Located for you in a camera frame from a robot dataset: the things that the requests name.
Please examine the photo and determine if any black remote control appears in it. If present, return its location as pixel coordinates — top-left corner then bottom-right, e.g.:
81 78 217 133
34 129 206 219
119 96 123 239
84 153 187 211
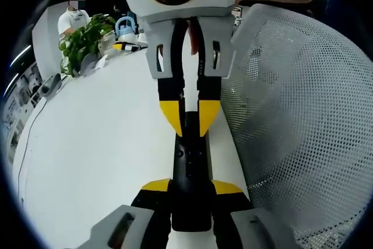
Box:
170 111 214 232

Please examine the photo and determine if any white crumpled paper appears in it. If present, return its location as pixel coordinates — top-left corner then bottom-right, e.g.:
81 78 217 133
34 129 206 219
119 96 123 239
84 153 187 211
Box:
94 56 109 69

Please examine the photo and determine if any white mesh basket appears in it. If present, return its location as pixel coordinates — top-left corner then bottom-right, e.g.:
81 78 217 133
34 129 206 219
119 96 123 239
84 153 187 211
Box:
219 3 373 249

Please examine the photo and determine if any grey curved holder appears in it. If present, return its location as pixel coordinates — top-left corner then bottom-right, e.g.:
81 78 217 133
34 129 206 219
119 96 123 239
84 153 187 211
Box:
79 54 99 77

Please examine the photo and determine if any black cable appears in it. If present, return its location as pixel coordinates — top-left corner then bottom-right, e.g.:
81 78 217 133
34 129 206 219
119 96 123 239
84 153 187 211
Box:
16 97 51 205

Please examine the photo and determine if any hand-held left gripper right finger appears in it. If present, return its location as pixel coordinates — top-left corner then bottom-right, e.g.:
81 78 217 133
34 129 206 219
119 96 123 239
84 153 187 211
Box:
210 179 302 249

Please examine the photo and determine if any blue and white kettle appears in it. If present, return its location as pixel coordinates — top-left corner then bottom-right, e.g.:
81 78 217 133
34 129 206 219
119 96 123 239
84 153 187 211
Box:
114 16 138 43

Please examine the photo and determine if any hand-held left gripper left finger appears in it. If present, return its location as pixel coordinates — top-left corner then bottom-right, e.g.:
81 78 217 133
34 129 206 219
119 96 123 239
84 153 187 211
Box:
78 178 173 249

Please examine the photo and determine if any green potted plant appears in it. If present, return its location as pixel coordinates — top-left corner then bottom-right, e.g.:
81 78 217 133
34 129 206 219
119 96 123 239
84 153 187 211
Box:
59 13 117 78

